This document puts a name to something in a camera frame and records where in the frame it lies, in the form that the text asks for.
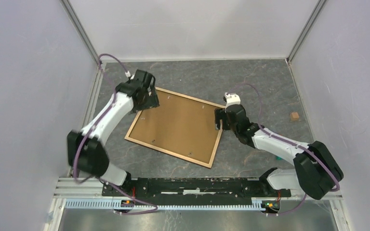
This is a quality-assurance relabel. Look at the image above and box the brown cardboard backing board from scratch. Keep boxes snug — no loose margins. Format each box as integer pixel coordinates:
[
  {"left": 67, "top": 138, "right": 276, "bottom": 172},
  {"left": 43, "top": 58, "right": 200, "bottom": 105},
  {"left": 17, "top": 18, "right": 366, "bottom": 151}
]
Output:
[{"left": 129, "top": 90, "right": 223, "bottom": 165}]

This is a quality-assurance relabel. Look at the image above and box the wooden picture frame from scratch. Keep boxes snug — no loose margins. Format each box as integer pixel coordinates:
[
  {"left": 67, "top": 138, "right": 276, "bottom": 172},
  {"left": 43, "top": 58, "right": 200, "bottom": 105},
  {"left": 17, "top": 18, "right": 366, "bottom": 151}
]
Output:
[{"left": 124, "top": 87, "right": 226, "bottom": 169}]

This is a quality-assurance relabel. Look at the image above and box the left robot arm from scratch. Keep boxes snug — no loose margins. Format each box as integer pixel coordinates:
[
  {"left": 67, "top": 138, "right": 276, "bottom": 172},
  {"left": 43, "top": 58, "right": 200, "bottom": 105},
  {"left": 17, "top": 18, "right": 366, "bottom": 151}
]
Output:
[{"left": 66, "top": 69, "right": 159, "bottom": 196}]

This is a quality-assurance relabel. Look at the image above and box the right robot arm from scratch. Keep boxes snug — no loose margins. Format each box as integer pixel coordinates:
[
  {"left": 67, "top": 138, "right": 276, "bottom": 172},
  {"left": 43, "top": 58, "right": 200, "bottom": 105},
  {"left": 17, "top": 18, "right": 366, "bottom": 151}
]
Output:
[{"left": 214, "top": 104, "right": 344, "bottom": 200}]

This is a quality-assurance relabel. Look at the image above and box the small wooden cube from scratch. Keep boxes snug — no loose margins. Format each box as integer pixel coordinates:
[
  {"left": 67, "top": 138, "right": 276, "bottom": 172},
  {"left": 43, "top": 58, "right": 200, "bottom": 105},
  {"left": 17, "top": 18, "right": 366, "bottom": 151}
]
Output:
[{"left": 290, "top": 112, "right": 300, "bottom": 122}]

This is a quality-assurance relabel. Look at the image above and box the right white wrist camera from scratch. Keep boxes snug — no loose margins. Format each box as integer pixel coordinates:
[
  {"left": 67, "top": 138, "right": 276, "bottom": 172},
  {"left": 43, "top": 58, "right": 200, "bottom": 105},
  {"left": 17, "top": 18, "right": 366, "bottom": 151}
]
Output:
[{"left": 223, "top": 92, "right": 241, "bottom": 108}]

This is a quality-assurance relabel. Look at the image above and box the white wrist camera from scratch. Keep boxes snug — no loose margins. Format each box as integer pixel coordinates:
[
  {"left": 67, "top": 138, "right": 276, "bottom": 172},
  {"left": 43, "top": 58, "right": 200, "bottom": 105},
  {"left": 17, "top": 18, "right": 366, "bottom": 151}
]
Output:
[
  {"left": 125, "top": 69, "right": 141, "bottom": 80},
  {"left": 223, "top": 92, "right": 241, "bottom": 108}
]

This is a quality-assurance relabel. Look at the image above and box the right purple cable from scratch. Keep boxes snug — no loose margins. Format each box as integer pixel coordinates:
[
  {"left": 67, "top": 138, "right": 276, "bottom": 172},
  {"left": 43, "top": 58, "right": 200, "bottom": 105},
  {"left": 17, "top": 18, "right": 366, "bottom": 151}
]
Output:
[{"left": 229, "top": 83, "right": 342, "bottom": 218}]

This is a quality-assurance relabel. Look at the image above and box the purple cable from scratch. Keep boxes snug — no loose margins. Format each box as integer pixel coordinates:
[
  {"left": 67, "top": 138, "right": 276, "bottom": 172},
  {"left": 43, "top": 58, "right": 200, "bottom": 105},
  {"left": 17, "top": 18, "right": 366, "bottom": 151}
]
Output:
[
  {"left": 229, "top": 83, "right": 342, "bottom": 218},
  {"left": 72, "top": 53, "right": 159, "bottom": 216}
]

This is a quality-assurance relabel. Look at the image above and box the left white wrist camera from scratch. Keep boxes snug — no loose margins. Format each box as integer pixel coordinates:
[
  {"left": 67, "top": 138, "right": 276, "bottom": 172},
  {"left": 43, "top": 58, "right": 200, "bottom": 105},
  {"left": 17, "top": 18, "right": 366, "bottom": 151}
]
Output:
[{"left": 125, "top": 69, "right": 141, "bottom": 80}]

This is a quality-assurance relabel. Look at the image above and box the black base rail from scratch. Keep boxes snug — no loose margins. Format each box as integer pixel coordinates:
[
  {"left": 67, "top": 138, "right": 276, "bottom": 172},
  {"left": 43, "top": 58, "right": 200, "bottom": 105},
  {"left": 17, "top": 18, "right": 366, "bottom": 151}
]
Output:
[{"left": 100, "top": 178, "right": 291, "bottom": 207}]

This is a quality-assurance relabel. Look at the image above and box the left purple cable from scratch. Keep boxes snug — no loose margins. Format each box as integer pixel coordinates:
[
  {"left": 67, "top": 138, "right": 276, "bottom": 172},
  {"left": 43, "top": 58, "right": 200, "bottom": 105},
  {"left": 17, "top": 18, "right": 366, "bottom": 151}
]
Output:
[{"left": 72, "top": 53, "right": 159, "bottom": 216}]

